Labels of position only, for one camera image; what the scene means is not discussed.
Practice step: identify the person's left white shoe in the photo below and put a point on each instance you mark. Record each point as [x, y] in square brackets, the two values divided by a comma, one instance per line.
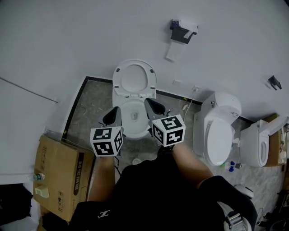
[136, 161]

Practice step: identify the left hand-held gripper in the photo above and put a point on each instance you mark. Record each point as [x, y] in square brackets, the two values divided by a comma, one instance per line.
[106, 146]

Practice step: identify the large printed cardboard box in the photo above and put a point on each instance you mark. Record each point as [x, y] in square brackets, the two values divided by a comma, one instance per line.
[58, 171]

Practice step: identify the small beige box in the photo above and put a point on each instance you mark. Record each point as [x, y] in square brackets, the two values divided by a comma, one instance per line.
[42, 192]

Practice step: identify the white toilet bowl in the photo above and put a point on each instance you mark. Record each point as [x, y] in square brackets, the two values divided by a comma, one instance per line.
[129, 110]

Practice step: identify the person's black clothing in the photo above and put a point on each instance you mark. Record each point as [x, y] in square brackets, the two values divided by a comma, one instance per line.
[158, 198]

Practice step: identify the blue plastic container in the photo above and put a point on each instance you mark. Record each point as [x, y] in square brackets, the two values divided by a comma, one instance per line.
[231, 167]

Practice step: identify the green label water bottle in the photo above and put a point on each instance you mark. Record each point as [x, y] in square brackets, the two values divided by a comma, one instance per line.
[38, 177]

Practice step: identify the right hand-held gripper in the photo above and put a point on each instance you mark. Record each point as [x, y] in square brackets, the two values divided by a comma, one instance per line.
[169, 135]

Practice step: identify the white raised toilet lid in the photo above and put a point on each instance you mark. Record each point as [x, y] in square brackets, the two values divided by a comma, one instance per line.
[134, 77]

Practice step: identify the black wall bracket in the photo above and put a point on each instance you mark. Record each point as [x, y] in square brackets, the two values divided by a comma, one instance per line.
[275, 83]

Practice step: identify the person's left forearm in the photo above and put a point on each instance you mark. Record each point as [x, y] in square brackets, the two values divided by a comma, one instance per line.
[101, 178]

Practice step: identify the person's right forearm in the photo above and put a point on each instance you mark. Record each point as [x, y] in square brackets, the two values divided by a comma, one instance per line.
[192, 162]

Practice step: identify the pile of black equipment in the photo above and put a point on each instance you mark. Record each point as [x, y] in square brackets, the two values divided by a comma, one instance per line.
[277, 214]

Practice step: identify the white tankless toilet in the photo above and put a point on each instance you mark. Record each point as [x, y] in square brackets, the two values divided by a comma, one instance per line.
[253, 144]

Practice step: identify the white wall socket with plug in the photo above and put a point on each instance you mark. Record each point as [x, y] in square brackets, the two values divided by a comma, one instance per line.
[197, 88]

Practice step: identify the small grey metal fitting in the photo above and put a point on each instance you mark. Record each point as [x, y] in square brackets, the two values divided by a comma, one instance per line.
[238, 165]

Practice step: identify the black bag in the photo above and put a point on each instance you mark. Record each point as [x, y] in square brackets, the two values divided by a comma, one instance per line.
[13, 200]

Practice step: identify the white toilet with tank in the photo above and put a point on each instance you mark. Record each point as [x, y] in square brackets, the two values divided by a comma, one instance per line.
[216, 139]

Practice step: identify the green white small container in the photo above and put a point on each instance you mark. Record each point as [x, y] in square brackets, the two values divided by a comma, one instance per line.
[222, 165]

